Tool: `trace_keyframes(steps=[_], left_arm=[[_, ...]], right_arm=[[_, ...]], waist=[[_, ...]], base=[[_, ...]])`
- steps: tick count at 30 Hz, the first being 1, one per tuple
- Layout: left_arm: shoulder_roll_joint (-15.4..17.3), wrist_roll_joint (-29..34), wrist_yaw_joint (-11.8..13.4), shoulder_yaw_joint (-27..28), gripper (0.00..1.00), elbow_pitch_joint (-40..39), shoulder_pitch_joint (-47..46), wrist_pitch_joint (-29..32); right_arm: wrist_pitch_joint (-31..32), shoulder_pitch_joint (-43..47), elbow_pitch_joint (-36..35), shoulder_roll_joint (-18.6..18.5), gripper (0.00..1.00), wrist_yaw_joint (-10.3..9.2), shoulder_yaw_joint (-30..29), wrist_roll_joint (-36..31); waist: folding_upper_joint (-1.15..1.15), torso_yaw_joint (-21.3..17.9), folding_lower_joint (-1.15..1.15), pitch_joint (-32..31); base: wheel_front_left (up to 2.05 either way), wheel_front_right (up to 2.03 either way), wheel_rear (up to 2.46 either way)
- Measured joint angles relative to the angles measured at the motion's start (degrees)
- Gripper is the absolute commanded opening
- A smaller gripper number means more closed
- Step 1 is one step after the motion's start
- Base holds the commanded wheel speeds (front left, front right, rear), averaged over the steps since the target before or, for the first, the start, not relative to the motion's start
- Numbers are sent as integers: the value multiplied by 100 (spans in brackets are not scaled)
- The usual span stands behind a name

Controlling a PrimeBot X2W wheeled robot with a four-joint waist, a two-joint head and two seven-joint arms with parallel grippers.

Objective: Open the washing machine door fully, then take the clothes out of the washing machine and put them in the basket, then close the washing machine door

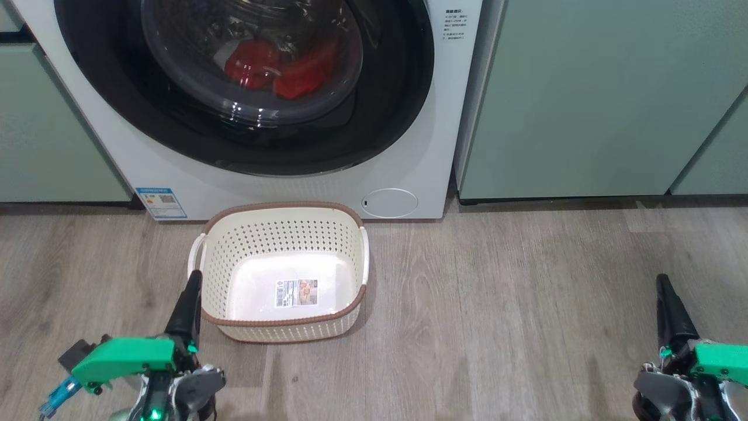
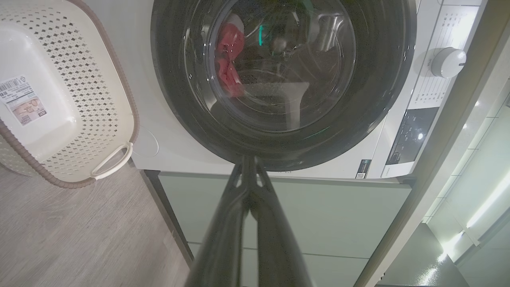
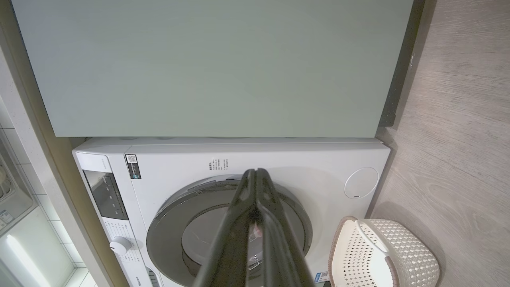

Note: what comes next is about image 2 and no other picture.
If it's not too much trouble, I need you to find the blurry printed label sticker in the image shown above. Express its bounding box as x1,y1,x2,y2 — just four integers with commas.
0,75,48,127

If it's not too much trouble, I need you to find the cream perforated laundry basket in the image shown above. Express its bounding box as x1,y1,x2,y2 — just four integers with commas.
0,0,140,189

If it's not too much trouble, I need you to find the red garment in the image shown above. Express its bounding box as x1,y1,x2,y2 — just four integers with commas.
214,14,246,98

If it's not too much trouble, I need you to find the light beige countertop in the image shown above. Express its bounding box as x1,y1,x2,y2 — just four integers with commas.
353,0,510,287

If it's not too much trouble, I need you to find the white front-load washing machine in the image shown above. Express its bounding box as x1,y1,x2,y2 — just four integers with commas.
82,0,488,181

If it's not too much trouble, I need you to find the small black QR sticker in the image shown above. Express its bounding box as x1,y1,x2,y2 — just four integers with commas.
355,159,372,179

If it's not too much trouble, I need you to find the pale green cabinet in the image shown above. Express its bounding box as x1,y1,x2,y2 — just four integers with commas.
141,169,413,287

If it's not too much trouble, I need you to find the round white filter cover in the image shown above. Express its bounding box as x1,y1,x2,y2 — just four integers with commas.
131,126,160,159

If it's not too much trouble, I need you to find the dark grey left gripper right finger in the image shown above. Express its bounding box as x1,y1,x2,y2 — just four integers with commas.
249,156,314,287

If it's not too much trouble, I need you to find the black washing machine control panel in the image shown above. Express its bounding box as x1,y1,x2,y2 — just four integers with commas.
385,106,439,166

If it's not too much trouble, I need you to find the white control knob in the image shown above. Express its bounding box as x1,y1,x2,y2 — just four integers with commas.
430,47,467,79

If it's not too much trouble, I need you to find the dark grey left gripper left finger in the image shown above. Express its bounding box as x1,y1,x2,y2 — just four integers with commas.
186,155,251,287

